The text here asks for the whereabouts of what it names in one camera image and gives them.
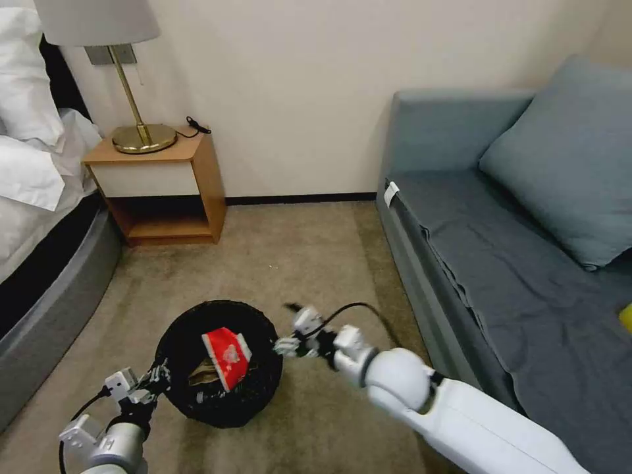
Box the black cable on nightstand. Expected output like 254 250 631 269
175 116 212 142

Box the blue-grey cushion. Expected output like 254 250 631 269
477 54 632 273

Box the brown crumpled paper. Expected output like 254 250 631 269
187 359 224 389

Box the black headboard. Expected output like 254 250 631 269
39 34 93 122

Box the black trash bin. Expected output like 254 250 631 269
154 300 285 429

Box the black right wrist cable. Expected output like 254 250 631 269
303 302 404 349

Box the blue-grey sofa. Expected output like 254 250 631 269
376 88 632 474

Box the grey wall switch plate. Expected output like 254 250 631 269
84 44 138 66

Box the red paper cup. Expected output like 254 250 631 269
201 327 253 394

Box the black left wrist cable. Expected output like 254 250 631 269
57 387 111 474

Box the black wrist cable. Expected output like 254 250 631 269
57 387 111 474
303 302 404 349

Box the white pillow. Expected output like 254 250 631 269
0 7 66 147

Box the grey bed base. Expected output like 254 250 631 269
0 201 124 435

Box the table lamp with brass base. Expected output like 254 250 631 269
33 0 178 155

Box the white duvet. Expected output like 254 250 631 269
0 108 105 287

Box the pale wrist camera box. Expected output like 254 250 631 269
104 367 140 399
292 306 323 340

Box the wooden nightstand with white drawer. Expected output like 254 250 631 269
81 132 228 247

